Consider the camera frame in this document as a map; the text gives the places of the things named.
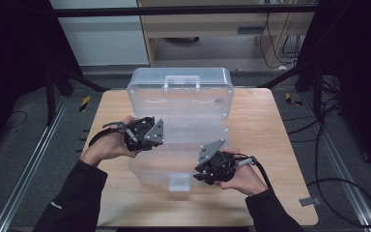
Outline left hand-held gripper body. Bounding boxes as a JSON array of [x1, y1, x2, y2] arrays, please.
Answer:
[[102, 116, 166, 153]]

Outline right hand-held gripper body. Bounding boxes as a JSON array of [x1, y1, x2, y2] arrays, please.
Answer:
[[195, 138, 240, 184]]

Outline clear plastic storage box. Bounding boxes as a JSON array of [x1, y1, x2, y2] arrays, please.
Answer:
[[126, 67, 235, 193]]

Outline person's right hand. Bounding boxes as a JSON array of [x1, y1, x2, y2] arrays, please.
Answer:
[[214, 148, 269, 197]]

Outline person's left hand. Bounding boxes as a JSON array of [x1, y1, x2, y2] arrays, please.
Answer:
[[79, 115, 143, 167]]

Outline yellow-black floor tape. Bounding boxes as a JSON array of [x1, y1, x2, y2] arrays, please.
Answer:
[[78, 95, 92, 113], [284, 92, 303, 107]]

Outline grey tape piece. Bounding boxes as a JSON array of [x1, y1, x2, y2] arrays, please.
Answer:
[[299, 196, 322, 207]]

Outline white cabinet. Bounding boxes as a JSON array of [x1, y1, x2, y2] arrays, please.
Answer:
[[49, 0, 150, 67]]

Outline black metal stand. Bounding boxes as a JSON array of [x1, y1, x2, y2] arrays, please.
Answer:
[[43, 59, 109, 127], [259, 61, 325, 119]]

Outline light wooden desk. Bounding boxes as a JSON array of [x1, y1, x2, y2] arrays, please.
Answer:
[[137, 0, 318, 71]]

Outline black horizontal bar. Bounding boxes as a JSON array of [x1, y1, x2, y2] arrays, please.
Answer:
[[51, 4, 318, 17]]

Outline black curtain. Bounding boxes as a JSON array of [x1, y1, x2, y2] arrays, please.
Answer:
[[298, 0, 371, 178], [0, 0, 81, 153]]

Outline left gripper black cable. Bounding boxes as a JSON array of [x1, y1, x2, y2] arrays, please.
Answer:
[[88, 127, 127, 148]]

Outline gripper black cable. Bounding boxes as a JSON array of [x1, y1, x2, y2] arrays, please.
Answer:
[[238, 156, 371, 228], [88, 127, 127, 148]]

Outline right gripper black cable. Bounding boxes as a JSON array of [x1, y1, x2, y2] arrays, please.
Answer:
[[238, 156, 371, 228]]

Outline aluminium floor rail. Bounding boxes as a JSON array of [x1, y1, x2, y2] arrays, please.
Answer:
[[0, 96, 71, 232], [300, 93, 371, 228]]

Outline thin black floor cable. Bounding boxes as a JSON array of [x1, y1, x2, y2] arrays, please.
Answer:
[[0, 110, 29, 131]]

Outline black cables under desk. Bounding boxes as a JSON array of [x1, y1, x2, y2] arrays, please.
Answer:
[[259, 13, 303, 70]]

